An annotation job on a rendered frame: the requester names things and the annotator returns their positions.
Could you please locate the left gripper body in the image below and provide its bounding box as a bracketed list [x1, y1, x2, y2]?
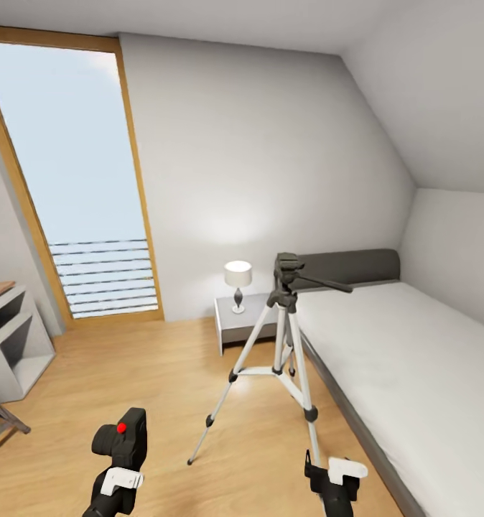
[83, 477, 136, 517]

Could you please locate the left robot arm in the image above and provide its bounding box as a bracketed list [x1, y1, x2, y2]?
[82, 465, 145, 517]

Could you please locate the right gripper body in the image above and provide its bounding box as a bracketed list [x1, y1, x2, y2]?
[308, 465, 358, 511]

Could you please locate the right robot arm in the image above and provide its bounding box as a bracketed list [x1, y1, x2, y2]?
[304, 457, 367, 517]

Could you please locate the camera tripod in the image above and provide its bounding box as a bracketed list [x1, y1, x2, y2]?
[187, 253, 353, 468]

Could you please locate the digital camera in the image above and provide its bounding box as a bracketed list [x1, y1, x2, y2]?
[91, 407, 147, 471]

